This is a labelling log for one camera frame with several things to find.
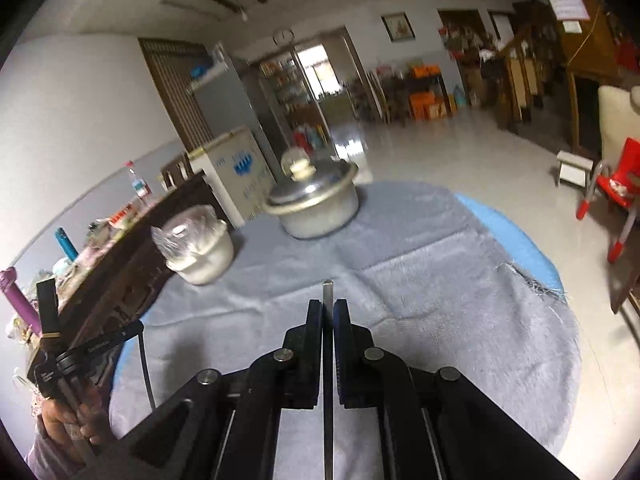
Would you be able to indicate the white chest freezer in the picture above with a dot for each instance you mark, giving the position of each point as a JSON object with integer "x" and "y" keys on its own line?
{"x": 235, "y": 165}

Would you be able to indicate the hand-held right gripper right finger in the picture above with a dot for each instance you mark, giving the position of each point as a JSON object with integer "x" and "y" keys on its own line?
{"x": 341, "y": 355}

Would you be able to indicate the aluminium pot lid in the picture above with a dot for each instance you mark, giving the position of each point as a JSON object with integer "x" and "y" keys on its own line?
{"x": 300, "y": 187}

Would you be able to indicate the cream chair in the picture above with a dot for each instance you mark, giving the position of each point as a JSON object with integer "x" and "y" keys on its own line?
{"x": 617, "y": 115}

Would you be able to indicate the dark wooden sideboard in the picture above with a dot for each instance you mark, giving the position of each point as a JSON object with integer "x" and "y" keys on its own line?
{"x": 125, "y": 265}

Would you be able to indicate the blue table cover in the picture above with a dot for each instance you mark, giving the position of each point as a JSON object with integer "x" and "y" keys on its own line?
{"x": 530, "y": 250}

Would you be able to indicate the large water jug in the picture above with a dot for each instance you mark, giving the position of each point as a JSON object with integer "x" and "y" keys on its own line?
{"x": 457, "y": 96}

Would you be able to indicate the red plastic chair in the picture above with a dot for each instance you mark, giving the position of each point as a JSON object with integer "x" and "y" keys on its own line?
{"x": 617, "y": 177}

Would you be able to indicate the wooden desk with papers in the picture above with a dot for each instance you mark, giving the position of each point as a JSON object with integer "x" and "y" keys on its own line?
{"x": 595, "y": 50}

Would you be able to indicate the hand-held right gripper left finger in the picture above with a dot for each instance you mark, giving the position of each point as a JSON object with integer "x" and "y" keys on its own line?
{"x": 315, "y": 350}

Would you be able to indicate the aluminium cooking pot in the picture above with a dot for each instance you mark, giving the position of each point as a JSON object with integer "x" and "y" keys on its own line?
{"x": 320, "y": 215}

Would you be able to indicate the purple bottle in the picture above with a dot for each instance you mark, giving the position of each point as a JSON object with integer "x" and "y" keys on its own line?
{"x": 20, "y": 300}

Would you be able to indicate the orange box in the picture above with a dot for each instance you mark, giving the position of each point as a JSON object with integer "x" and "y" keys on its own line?
{"x": 424, "y": 105}
{"x": 425, "y": 70}

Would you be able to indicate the white step stool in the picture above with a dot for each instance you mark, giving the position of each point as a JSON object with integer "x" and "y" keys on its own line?
{"x": 572, "y": 162}

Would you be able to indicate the person's left hand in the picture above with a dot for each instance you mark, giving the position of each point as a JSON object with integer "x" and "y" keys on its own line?
{"x": 60, "y": 420}

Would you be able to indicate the grey fleece cloth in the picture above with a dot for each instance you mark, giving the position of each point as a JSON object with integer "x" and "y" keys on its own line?
{"x": 425, "y": 300}

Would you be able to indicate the white ceramic pot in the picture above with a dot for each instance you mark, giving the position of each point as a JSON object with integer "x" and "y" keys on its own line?
{"x": 207, "y": 262}

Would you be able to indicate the framed wall picture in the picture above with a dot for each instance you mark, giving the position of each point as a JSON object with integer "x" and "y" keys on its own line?
{"x": 398, "y": 26}

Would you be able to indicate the red-capped water bottle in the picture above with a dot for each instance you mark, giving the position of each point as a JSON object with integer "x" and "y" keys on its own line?
{"x": 139, "y": 187}

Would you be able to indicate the grey tall refrigerator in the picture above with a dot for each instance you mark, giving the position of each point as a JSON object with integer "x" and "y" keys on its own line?
{"x": 225, "y": 95}

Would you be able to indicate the clear plastic bag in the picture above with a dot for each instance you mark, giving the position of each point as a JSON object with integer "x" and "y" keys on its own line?
{"x": 182, "y": 232}

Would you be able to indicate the blue bottle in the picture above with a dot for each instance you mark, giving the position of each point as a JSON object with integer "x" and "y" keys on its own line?
{"x": 66, "y": 244}

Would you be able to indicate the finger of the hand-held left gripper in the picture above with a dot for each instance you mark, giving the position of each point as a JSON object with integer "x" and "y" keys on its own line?
{"x": 107, "y": 340}

